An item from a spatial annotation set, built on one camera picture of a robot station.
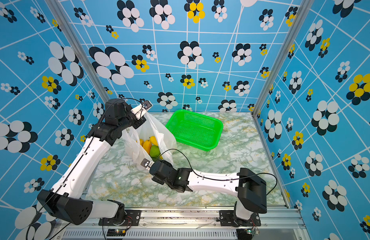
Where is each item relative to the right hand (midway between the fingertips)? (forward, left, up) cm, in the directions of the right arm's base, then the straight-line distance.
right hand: (157, 165), depth 76 cm
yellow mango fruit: (+15, +9, -4) cm, 18 cm away
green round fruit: (+12, +5, -7) cm, 15 cm away
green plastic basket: (+33, -23, -15) cm, 43 cm away
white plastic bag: (+11, +2, +17) cm, 20 cm away
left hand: (+21, +7, +21) cm, 30 cm away
